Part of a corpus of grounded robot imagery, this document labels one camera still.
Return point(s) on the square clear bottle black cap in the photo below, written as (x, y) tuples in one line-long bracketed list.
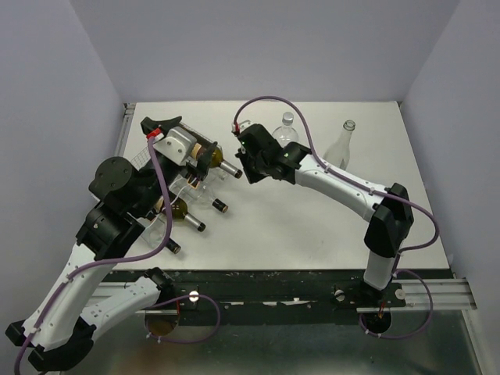
[(194, 190)]

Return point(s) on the square clear bottle front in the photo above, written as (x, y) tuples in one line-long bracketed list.
[(154, 231)]

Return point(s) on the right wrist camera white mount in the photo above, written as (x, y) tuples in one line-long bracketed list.
[(237, 128)]

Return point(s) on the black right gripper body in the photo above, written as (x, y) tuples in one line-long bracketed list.
[(253, 169)]

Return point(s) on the round clear bottle silver cap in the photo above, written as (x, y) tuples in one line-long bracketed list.
[(286, 133)]

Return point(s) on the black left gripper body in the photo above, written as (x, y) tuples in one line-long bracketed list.
[(147, 204)]

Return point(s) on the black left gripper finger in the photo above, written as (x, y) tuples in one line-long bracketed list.
[(148, 125), (203, 155)]

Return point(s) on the dark green wine bottle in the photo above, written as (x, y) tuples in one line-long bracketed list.
[(179, 212)]

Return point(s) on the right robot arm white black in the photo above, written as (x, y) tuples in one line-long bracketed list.
[(386, 211)]

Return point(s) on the tall clear wine bottle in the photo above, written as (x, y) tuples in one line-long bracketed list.
[(338, 153)]

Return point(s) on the olive wine bottle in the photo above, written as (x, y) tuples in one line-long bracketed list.
[(218, 160)]

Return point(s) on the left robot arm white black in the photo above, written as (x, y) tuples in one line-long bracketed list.
[(131, 201)]

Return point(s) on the aluminium rail right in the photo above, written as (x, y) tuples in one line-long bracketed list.
[(446, 294)]

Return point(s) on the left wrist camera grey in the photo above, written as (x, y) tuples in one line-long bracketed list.
[(176, 145)]

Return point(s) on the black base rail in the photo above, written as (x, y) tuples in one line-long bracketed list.
[(267, 297)]

